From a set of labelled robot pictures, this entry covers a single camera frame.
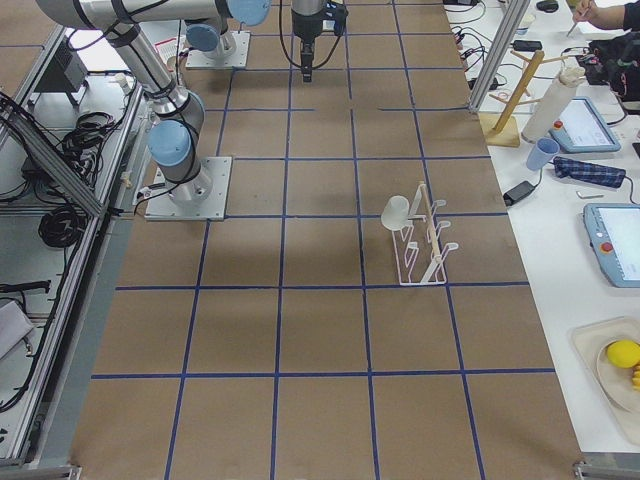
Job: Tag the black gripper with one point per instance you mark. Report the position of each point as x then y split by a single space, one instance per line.
304 28

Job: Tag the white plastic cup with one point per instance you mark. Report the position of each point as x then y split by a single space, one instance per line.
396 213

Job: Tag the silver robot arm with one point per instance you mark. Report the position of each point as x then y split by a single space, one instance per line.
211 35
180 114

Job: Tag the blue cup on side table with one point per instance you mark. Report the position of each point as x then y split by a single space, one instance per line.
543 151

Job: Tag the person hand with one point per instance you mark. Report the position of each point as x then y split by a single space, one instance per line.
586 11

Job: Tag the wooden mug tree stand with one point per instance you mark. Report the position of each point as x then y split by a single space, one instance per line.
502 130

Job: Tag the black power adapter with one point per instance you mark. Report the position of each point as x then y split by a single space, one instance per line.
518 193

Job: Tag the blue plaid folded umbrella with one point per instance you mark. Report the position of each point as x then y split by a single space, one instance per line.
589 172

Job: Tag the teach pendant far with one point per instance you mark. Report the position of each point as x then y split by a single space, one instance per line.
581 129

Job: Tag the teach pendant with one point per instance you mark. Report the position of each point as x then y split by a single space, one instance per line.
581 129
613 231

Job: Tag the teach pendant near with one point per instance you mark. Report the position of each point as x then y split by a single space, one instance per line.
613 231

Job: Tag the beige tray with plate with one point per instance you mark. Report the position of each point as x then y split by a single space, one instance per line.
591 342

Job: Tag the yellow lemon toy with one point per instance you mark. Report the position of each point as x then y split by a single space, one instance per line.
624 353

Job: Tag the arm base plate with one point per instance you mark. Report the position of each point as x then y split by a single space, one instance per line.
203 198
196 60

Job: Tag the aluminium frame post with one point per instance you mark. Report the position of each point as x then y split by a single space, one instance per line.
515 11

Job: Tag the white wire cup rack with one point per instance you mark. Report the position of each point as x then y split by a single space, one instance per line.
419 253

